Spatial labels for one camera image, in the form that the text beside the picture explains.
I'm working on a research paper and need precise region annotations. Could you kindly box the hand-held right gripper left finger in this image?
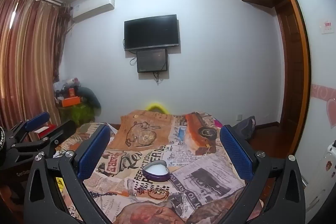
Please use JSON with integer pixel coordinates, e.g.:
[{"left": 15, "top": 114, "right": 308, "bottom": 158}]
[{"left": 24, "top": 125, "right": 116, "bottom": 224}]

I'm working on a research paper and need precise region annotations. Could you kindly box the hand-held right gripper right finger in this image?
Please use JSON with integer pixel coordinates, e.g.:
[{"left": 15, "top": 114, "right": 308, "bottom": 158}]
[{"left": 220, "top": 125, "right": 306, "bottom": 224}]

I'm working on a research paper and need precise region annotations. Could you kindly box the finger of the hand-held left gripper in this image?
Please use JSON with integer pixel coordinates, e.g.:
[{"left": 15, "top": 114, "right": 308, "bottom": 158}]
[
  {"left": 12, "top": 120, "right": 77, "bottom": 160},
  {"left": 6, "top": 112, "right": 50, "bottom": 145}
]

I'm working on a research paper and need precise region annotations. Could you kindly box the beaded bracelet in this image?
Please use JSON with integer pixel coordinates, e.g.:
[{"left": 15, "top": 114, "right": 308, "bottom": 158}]
[{"left": 134, "top": 185, "right": 150, "bottom": 196}]

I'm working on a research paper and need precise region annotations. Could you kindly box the purple heart-shaped tin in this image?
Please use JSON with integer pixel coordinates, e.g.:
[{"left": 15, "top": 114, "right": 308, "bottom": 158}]
[{"left": 142, "top": 160, "right": 171, "bottom": 182}]

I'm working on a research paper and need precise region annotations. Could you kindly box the gold bangle bracelet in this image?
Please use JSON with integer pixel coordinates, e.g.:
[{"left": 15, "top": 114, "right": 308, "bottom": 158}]
[{"left": 147, "top": 187, "right": 170, "bottom": 200}]

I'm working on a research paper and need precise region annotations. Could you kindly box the red and white box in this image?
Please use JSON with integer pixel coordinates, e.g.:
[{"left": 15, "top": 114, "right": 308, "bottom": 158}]
[{"left": 34, "top": 123, "right": 57, "bottom": 140}]

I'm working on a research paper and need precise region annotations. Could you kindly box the dark grey bag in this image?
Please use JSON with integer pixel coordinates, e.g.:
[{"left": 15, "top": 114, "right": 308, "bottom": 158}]
[{"left": 232, "top": 116, "right": 256, "bottom": 140}]

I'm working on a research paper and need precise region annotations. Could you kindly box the orange box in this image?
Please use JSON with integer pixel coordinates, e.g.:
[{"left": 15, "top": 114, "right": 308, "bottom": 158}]
[{"left": 61, "top": 97, "right": 82, "bottom": 107}]

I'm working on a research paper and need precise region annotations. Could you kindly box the dark cloth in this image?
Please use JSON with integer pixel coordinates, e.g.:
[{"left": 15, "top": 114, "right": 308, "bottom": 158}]
[{"left": 79, "top": 87, "right": 102, "bottom": 115}]

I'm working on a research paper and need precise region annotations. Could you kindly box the pile of small items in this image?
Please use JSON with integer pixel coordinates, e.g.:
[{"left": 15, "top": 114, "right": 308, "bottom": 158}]
[{"left": 53, "top": 77, "right": 80, "bottom": 98}]

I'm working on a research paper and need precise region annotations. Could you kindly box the striped brown curtain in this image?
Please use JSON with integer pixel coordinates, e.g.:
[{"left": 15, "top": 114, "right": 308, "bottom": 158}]
[{"left": 0, "top": 0, "right": 69, "bottom": 140}]

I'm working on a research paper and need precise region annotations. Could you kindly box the newspaper print blanket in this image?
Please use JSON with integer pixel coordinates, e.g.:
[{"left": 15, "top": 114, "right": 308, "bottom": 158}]
[{"left": 52, "top": 109, "right": 263, "bottom": 224}]

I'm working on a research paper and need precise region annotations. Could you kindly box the yellow plastic item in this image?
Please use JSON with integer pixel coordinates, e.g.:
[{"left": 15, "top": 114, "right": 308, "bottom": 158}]
[{"left": 146, "top": 101, "right": 171, "bottom": 114}]

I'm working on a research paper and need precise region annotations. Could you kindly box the white appliance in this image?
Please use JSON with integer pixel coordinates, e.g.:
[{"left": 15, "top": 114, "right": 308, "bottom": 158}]
[{"left": 318, "top": 141, "right": 336, "bottom": 188}]

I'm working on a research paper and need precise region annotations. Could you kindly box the wooden door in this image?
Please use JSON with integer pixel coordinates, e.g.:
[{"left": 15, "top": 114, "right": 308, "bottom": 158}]
[{"left": 273, "top": 0, "right": 312, "bottom": 141}]

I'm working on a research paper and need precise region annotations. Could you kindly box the white air conditioner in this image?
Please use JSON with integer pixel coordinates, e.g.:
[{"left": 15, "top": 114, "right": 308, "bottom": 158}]
[{"left": 71, "top": 0, "right": 116, "bottom": 24}]

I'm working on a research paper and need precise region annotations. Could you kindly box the black cable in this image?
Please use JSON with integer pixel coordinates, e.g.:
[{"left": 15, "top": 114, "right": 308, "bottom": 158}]
[{"left": 153, "top": 71, "right": 164, "bottom": 85}]

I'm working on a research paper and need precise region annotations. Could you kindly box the pink heart wall sticker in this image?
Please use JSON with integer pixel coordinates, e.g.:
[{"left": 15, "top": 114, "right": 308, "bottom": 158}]
[{"left": 325, "top": 98, "right": 336, "bottom": 128}]

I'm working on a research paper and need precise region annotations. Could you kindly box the pink swirl wall sticker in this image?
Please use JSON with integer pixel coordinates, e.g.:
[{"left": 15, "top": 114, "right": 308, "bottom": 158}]
[{"left": 311, "top": 84, "right": 336, "bottom": 99}]

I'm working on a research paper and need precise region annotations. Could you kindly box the small black wall monitor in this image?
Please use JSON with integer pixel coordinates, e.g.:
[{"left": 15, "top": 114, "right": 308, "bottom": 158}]
[{"left": 136, "top": 48, "right": 168, "bottom": 73}]

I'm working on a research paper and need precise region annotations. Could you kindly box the large black wall television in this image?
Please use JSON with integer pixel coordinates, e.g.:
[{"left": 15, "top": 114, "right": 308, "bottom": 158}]
[{"left": 124, "top": 14, "right": 180, "bottom": 51}]

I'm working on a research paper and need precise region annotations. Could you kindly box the white wall switch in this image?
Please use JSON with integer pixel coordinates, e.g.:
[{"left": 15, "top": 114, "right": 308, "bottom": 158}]
[{"left": 318, "top": 19, "right": 334, "bottom": 35}]

